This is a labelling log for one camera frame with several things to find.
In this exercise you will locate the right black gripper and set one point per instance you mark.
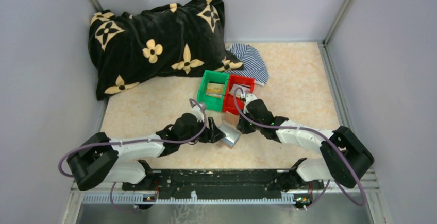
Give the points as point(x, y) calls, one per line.
point(242, 126)

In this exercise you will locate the silver VIP card stack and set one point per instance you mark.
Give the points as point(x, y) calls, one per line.
point(239, 89)

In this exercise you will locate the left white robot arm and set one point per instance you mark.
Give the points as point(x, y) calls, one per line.
point(105, 160)

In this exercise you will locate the red plastic bin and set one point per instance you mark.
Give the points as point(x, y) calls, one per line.
point(231, 102)

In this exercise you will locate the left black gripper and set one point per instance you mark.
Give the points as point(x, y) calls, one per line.
point(213, 134)

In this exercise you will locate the gold card stack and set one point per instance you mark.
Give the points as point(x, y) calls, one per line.
point(214, 89)

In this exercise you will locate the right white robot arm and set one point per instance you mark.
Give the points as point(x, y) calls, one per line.
point(344, 158)

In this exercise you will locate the white toothed cable rail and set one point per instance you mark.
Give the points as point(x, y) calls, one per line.
point(140, 199)

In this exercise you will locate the green plastic bin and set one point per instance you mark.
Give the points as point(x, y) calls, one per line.
point(211, 102)

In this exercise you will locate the pink leather card holder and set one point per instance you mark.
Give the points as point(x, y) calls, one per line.
point(228, 126)

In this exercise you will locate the blue striped cloth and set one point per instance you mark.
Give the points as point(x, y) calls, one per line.
point(253, 65)

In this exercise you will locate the black floral blanket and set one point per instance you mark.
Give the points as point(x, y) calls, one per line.
point(170, 40)

